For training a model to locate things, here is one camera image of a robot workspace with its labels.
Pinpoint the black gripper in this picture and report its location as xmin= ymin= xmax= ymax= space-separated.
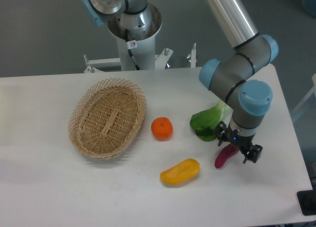
xmin=214 ymin=121 xmax=263 ymax=163

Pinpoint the purple sweet potato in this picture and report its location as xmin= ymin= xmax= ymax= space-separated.
xmin=214 ymin=144 xmax=239 ymax=169

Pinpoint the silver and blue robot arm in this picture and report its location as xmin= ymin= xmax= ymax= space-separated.
xmin=80 ymin=0 xmax=278 ymax=162

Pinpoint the green bok choy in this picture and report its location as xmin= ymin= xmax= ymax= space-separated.
xmin=190 ymin=100 xmax=231 ymax=142

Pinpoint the yellow mango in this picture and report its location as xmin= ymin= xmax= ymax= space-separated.
xmin=159 ymin=158 xmax=200 ymax=186

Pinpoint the orange tangerine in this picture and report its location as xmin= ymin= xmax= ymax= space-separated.
xmin=151 ymin=117 xmax=173 ymax=141

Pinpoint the black device at table edge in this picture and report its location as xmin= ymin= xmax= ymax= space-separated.
xmin=297 ymin=190 xmax=316 ymax=216

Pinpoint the woven wicker basket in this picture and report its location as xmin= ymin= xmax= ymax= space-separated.
xmin=68 ymin=78 xmax=146 ymax=159

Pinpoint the blue object in corner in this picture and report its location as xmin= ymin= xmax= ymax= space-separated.
xmin=302 ymin=0 xmax=316 ymax=17

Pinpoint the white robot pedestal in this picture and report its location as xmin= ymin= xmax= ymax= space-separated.
xmin=107 ymin=3 xmax=162 ymax=57

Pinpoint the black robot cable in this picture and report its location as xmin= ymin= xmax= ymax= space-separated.
xmin=124 ymin=29 xmax=141 ymax=71

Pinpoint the white metal base frame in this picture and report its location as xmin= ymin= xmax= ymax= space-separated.
xmin=83 ymin=42 xmax=198 ymax=74

